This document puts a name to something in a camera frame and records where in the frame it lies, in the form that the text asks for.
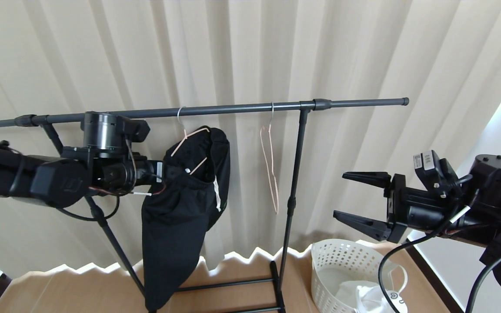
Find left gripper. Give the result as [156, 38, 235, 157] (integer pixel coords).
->
[124, 159, 165, 189]

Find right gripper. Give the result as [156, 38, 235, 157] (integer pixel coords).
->
[333, 171, 467, 244]

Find black shorts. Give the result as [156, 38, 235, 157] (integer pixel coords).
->
[141, 126, 231, 311]

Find pink clothes hanger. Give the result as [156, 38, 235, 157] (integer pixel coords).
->
[171, 107, 211, 175]
[260, 103, 280, 215]

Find white printed t-shirt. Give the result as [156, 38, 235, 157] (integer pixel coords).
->
[335, 280, 407, 313]

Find white laundry basket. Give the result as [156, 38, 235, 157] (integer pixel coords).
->
[311, 238, 408, 313]

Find black clothes rack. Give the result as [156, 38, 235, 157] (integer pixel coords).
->
[0, 98, 409, 313]

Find beige curtain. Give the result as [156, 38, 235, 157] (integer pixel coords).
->
[0, 0, 501, 279]

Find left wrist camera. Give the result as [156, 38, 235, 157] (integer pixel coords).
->
[118, 117, 151, 144]

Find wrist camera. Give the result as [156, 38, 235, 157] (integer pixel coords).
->
[118, 117, 151, 144]
[413, 150, 474, 199]

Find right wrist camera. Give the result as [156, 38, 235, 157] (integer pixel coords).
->
[413, 150, 474, 199]

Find black cable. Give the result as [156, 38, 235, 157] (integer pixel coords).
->
[56, 193, 121, 223]
[378, 174, 501, 313]

